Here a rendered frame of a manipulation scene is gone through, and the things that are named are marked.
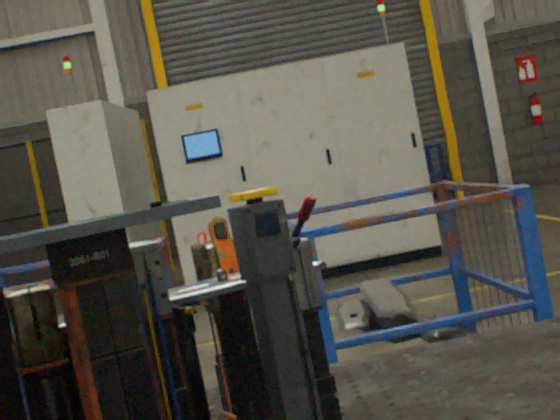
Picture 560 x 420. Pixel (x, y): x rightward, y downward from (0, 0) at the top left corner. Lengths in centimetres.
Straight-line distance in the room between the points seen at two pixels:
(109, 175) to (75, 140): 44
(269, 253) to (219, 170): 794
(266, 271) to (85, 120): 804
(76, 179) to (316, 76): 237
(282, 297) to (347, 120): 804
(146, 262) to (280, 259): 22
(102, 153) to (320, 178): 199
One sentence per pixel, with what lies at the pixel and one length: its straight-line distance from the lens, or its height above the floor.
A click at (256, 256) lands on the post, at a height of 107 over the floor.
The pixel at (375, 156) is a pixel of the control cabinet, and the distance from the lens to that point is 957.
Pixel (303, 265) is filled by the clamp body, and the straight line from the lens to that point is 172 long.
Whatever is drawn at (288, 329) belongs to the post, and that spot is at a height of 95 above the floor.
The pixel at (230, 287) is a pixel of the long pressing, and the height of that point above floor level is 100.
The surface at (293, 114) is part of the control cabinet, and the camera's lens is 949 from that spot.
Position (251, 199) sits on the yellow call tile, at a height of 115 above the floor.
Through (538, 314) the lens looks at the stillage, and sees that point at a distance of 358.
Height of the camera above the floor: 120
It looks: 3 degrees down
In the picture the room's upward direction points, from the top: 11 degrees counter-clockwise
